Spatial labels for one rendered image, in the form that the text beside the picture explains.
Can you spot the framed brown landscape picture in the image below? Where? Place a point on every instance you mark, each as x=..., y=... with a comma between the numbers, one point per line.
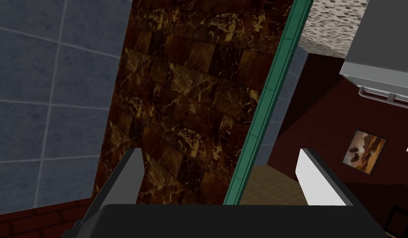
x=365, y=151

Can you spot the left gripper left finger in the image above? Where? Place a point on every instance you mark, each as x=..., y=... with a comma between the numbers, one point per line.
x=124, y=181

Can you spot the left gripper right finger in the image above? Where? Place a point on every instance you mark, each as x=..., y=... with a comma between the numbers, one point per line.
x=319, y=185

